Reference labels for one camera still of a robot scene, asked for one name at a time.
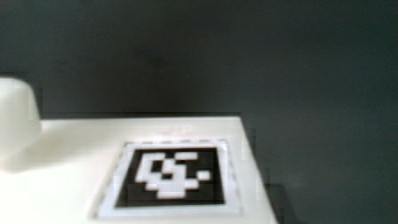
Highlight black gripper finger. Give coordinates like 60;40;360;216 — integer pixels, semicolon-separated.
0;77;41;170

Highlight white drawer box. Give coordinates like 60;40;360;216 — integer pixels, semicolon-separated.
0;117;277;224

